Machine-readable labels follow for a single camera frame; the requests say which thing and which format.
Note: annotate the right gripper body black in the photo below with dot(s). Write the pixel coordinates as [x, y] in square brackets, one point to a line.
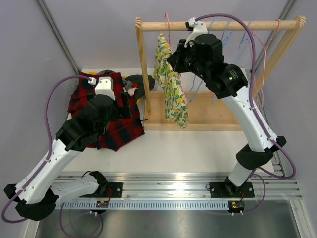
[185, 62]

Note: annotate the lemon print skirt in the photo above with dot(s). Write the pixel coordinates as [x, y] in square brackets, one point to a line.
[170, 82]

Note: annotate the blue wire hanger plaid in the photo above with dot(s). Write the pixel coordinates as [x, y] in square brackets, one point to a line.
[191, 95]

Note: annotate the blue wire hanger floral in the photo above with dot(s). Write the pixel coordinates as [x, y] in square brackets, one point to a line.
[244, 43]

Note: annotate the pink wire hanger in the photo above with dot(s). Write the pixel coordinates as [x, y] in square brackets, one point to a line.
[266, 47]
[167, 21]

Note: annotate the dark grey dotted skirt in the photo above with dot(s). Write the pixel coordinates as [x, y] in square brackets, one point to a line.
[138, 80]

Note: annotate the red floral white skirt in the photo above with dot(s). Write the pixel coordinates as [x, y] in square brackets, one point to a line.
[132, 89]

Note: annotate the red plaid skirt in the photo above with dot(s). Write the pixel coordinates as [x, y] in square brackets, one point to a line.
[120, 132]

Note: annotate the grey pleated skirt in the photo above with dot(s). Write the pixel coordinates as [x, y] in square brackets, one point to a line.
[106, 71]

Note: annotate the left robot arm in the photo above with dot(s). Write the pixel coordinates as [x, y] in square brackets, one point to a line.
[36, 197]

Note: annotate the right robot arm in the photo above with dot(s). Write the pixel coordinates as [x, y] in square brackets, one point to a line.
[203, 57]

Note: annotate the wooden clothes rack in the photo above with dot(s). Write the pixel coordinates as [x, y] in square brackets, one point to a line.
[205, 116]

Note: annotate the yellow plastic tray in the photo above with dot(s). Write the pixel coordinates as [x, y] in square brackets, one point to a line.
[127, 84]

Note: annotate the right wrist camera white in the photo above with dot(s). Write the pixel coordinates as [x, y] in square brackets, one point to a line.
[196, 27]

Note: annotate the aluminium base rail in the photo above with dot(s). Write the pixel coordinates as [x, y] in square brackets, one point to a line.
[180, 205]

